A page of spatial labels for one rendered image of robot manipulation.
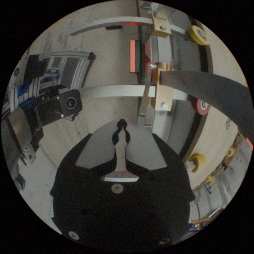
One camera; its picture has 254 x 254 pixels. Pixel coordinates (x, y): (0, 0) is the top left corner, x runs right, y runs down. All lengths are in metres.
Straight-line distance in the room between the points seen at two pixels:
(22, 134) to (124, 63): 1.08
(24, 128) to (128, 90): 0.25
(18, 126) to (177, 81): 0.26
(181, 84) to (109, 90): 0.17
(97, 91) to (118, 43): 1.00
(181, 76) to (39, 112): 0.25
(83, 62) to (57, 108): 0.83
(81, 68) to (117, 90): 0.78
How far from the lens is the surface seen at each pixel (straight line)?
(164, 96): 0.25
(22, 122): 0.17
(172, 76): 0.18
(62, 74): 1.14
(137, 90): 0.24
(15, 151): 0.17
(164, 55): 0.54
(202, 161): 0.42
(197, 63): 0.45
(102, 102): 1.17
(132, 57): 0.40
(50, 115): 0.19
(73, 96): 0.17
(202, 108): 0.30
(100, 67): 1.14
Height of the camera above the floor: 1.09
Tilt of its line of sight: 59 degrees down
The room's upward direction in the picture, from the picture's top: 178 degrees clockwise
